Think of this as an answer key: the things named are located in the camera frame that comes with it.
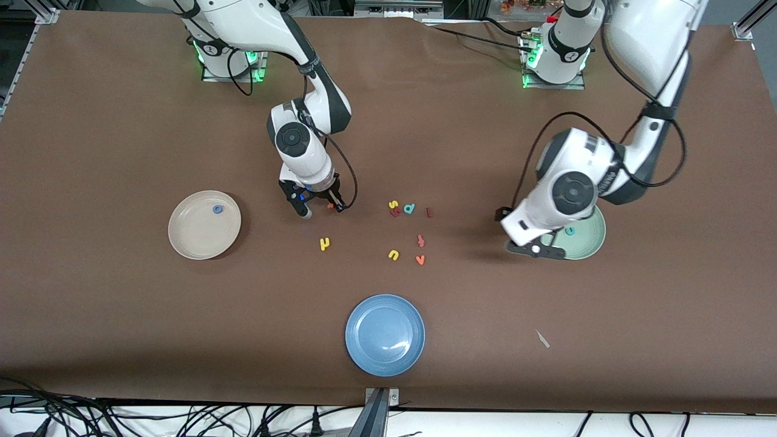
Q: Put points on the orange flower decoration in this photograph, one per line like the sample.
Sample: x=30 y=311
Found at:
x=522 y=5

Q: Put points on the aluminium frame rail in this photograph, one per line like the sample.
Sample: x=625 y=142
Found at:
x=45 y=15

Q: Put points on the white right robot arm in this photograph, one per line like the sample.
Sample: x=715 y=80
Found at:
x=255 y=24

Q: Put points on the blue round plate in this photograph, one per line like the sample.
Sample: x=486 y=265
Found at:
x=385 y=334

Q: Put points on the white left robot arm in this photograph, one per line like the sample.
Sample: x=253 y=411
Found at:
x=649 y=36

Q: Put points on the beige brown round plate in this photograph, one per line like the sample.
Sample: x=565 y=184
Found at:
x=204 y=233

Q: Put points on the black power plug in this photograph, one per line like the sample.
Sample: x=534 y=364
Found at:
x=264 y=430
x=315 y=425

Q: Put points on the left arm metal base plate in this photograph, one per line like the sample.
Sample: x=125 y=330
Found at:
x=564 y=86

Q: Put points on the brown table cover sheet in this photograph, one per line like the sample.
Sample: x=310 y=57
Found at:
x=121 y=303

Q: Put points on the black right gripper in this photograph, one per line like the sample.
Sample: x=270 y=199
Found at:
x=317 y=193

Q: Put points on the grey metal box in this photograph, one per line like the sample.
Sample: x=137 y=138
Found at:
x=397 y=9

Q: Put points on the grey metal camera mount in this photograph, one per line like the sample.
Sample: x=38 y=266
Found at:
x=381 y=397

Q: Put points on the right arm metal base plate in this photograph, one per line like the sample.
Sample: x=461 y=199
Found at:
x=264 y=70

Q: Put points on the light green round plate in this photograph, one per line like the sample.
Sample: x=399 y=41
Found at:
x=586 y=240

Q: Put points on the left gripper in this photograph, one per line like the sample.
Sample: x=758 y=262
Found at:
x=499 y=213

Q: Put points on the small white paper scrap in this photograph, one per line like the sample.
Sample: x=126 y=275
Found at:
x=542 y=339

